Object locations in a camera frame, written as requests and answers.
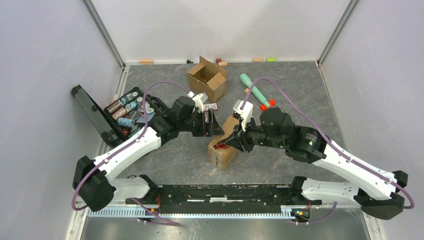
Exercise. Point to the brown cardboard express box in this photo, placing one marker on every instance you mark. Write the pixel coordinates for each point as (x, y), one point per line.
(209, 78)

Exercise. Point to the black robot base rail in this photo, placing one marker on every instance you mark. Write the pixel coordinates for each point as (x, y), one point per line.
(224, 198)

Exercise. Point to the small red white box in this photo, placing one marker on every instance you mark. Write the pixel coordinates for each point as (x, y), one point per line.
(210, 106)

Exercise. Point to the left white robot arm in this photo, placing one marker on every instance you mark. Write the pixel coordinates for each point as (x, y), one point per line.
(96, 180)

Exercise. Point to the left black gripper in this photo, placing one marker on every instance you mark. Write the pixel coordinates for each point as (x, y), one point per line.
(208, 129)

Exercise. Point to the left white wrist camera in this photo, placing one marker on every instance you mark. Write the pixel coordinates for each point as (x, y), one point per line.
(199, 100)

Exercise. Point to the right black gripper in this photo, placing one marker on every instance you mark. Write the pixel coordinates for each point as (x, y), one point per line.
(242, 137)

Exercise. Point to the tan block far left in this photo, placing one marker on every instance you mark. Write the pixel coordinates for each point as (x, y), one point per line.
(146, 61)

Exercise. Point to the black case with poker chips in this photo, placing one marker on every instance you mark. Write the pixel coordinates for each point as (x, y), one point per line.
(129, 125)

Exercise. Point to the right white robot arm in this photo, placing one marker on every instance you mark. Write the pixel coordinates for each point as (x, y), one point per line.
(375, 191)

